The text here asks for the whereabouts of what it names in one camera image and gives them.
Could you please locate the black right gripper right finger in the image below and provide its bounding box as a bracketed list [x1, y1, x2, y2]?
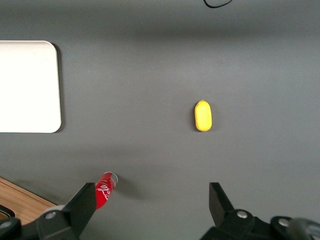
[199, 182, 274, 240]

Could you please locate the red coke bottle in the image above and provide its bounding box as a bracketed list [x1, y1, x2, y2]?
[95, 171, 119, 210]

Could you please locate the yellow lemon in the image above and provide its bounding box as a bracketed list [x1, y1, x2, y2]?
[194, 99, 213, 133]

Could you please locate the black looped table cable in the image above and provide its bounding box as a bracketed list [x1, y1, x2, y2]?
[203, 0, 232, 9]

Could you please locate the wooden drawer cabinet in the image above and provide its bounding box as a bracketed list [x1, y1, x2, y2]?
[0, 176, 60, 226]

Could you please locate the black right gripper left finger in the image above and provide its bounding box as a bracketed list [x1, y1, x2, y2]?
[36, 182, 97, 240]

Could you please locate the black drawer handle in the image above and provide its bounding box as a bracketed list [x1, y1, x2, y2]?
[0, 204, 15, 220]

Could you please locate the white rectangular tray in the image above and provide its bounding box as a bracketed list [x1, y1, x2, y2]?
[0, 40, 62, 134]

